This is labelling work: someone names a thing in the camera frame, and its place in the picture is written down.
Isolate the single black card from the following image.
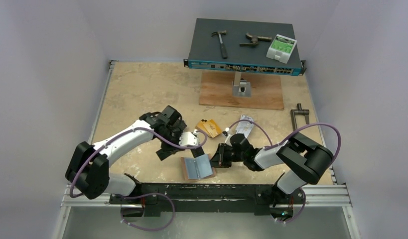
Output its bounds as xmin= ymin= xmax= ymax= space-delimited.
xmin=190 ymin=147 xmax=206 ymax=158
xmin=156 ymin=148 xmax=177 ymax=161

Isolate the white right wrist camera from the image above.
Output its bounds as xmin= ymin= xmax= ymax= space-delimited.
xmin=222 ymin=127 xmax=233 ymax=144

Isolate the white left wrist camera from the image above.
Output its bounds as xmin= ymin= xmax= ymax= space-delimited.
xmin=179 ymin=130 xmax=201 ymax=149

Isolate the small claw hammer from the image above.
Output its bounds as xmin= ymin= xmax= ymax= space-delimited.
xmin=211 ymin=30 xmax=228 ymax=59

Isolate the pink leather card holder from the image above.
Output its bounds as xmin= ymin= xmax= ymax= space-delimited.
xmin=180 ymin=154 xmax=216 ymax=182

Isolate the dark metal clamp handle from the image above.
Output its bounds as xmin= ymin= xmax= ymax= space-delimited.
xmin=290 ymin=103 xmax=310 ymax=131

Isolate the metal stand bracket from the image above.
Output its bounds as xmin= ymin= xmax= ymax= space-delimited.
xmin=232 ymin=72 xmax=251 ymax=97

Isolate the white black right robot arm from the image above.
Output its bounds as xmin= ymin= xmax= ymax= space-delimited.
xmin=210 ymin=132 xmax=334 ymax=203

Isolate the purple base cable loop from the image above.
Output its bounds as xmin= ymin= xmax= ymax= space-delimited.
xmin=120 ymin=192 xmax=176 ymax=232

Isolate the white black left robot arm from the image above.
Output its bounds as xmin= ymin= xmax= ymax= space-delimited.
xmin=65 ymin=106 xmax=187 ymax=204

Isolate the rusty metal tool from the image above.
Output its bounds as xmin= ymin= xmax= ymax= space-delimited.
xmin=239 ymin=32 xmax=272 ymax=47

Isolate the white silver card stack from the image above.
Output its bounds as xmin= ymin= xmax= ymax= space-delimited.
xmin=236 ymin=115 xmax=254 ymax=138

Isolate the white green electronic box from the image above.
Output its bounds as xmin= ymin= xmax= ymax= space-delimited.
xmin=266 ymin=34 xmax=297 ymax=64

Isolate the brown wooden board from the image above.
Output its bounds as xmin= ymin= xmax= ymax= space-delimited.
xmin=199 ymin=71 xmax=284 ymax=110

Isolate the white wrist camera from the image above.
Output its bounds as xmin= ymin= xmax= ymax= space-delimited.
xmin=222 ymin=127 xmax=233 ymax=144
xmin=179 ymin=130 xmax=201 ymax=149

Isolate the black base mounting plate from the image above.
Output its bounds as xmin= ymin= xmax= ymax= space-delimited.
xmin=110 ymin=183 xmax=305 ymax=219

